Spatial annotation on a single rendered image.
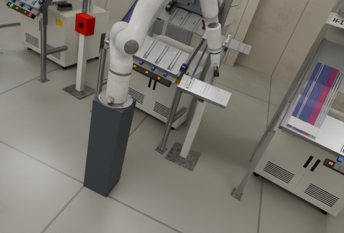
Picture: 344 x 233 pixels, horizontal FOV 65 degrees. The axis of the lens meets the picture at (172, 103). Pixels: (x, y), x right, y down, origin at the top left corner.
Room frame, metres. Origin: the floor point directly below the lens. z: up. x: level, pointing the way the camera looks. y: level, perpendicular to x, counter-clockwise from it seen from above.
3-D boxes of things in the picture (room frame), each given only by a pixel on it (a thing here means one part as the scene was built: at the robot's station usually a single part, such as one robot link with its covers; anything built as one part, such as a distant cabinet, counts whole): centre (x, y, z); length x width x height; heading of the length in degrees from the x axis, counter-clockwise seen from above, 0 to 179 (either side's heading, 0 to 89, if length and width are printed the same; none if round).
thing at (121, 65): (1.30, 0.33, 1.00); 0.19 x 0.12 x 0.24; 32
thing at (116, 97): (1.27, 0.31, 0.79); 0.19 x 0.19 x 0.18
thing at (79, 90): (2.30, 0.95, 0.39); 0.24 x 0.24 x 0.78; 69
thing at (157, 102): (2.48, 0.11, 0.31); 0.70 x 0.65 x 0.62; 69
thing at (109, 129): (1.27, 0.31, 0.35); 0.18 x 0.18 x 0.70; 78
